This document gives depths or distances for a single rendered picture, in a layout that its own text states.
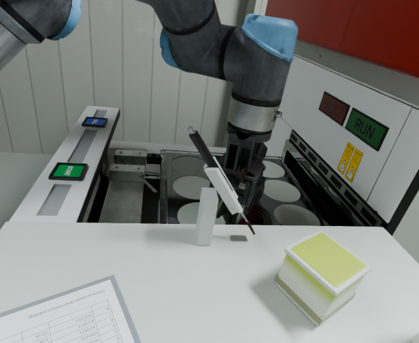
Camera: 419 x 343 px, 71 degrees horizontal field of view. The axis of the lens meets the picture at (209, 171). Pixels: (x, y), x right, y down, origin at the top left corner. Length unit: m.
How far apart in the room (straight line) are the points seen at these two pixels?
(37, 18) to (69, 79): 1.86
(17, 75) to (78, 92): 0.42
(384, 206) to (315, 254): 0.27
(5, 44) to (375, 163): 0.75
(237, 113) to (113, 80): 2.09
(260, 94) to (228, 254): 0.23
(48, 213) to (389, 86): 0.63
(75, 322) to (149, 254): 0.12
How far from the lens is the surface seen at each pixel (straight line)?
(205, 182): 0.71
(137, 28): 2.41
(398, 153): 0.61
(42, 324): 0.38
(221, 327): 0.37
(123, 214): 0.63
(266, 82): 0.42
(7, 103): 2.76
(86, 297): 0.39
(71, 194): 0.56
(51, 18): 0.72
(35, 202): 0.55
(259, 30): 0.41
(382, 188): 0.63
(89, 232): 0.47
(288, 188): 0.77
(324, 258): 0.39
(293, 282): 0.39
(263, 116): 0.43
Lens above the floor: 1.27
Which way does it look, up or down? 29 degrees down
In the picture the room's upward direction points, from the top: 9 degrees clockwise
